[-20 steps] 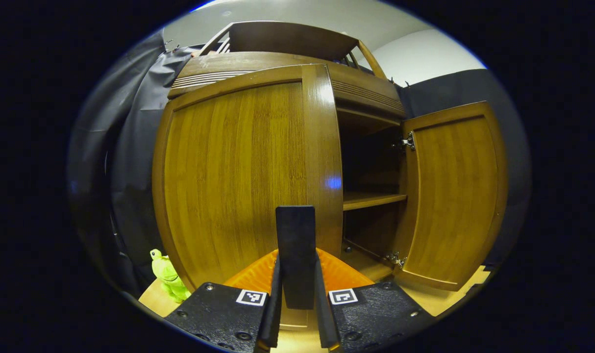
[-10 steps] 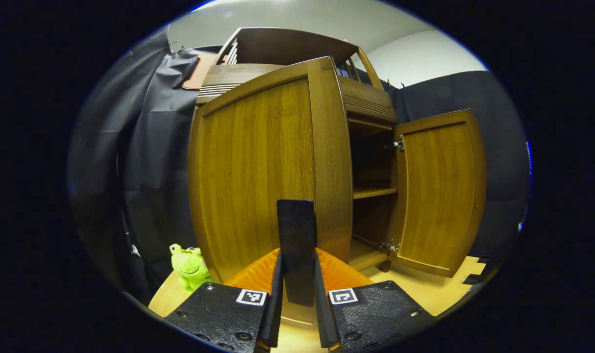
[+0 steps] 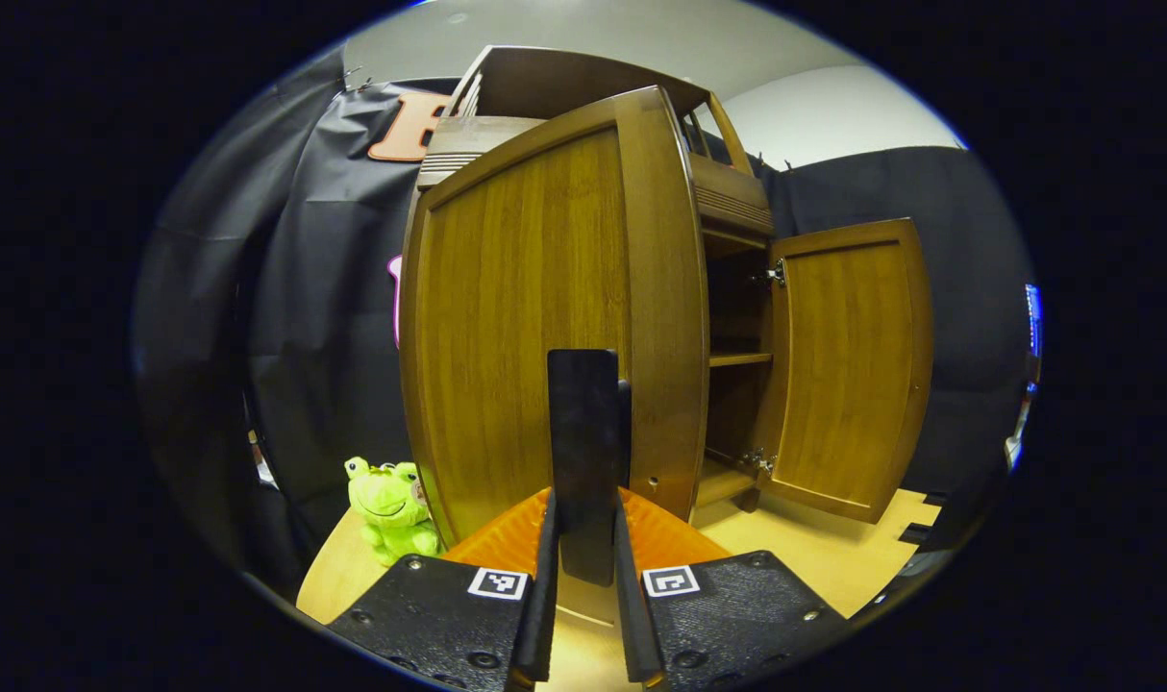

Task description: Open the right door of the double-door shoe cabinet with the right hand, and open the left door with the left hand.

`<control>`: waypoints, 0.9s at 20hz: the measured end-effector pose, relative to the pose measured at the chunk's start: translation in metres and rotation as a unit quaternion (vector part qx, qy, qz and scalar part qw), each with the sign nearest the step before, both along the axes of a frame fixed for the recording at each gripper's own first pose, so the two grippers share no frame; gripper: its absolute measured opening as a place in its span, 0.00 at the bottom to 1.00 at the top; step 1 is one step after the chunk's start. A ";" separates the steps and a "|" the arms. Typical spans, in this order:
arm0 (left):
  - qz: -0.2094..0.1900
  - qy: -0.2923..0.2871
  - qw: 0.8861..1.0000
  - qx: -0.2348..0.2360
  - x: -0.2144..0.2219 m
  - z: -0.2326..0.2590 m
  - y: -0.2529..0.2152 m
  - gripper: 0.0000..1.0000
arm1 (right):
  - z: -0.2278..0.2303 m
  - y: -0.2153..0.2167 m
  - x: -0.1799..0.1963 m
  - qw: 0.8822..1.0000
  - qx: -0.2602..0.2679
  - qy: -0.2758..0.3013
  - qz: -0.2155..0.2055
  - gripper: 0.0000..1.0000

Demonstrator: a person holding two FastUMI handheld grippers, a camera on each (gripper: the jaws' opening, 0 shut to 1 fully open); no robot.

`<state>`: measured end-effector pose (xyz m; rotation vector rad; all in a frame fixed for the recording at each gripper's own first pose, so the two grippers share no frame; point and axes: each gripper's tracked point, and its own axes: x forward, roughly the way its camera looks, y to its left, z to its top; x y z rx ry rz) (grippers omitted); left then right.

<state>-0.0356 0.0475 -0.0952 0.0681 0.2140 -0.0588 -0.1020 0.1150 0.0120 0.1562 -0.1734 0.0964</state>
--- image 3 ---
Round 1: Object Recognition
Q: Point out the black door handle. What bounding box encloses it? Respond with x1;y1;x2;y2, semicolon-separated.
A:
547;349;633;587

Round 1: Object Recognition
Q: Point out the green plush frog toy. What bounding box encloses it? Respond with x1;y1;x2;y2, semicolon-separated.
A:
345;457;442;568

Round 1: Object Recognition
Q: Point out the wooden cabinet door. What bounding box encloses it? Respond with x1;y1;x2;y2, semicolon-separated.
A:
398;85;711;616
752;217;933;525

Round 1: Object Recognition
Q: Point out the wooden double-door shoe cabinet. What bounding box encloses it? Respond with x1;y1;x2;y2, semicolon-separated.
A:
398;45;933;616

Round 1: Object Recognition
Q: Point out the black backdrop cloth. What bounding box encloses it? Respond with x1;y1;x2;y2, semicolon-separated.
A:
132;48;1036;597

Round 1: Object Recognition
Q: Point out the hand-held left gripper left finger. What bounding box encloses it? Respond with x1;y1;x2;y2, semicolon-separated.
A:
326;488;560;692

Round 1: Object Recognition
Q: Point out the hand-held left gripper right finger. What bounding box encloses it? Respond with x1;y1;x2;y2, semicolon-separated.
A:
612;488;854;692

